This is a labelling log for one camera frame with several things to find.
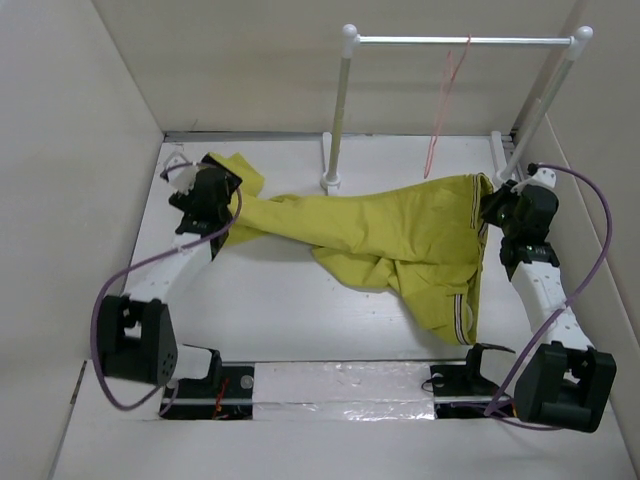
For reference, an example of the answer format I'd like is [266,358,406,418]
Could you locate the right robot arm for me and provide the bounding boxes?
[481,180,617,433]

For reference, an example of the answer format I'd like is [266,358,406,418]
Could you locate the white clothes rack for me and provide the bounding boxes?
[320,24,594,196]

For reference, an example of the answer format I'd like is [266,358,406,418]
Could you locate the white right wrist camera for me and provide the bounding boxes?
[526,163,557,190]

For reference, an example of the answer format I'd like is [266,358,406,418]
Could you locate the aluminium frame rail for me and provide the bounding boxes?
[162,131,514,145]

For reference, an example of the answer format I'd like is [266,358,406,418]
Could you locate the pink wire hanger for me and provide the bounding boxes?
[423,35,472,180]

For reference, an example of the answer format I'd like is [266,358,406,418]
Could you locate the yellow trousers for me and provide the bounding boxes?
[204,153,493,345]

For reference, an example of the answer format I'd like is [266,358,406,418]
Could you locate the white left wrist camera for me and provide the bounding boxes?
[163,162,199,193]

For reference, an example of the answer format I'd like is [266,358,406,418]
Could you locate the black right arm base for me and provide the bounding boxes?
[421,343,515,420]

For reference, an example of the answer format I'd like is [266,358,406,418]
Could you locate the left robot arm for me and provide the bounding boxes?
[91,155,242,386]

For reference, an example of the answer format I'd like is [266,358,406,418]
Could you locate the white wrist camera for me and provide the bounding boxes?
[163,162,199,193]
[526,163,557,190]

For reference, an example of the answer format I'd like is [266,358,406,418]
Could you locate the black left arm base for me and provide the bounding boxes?
[159,363,255,421]

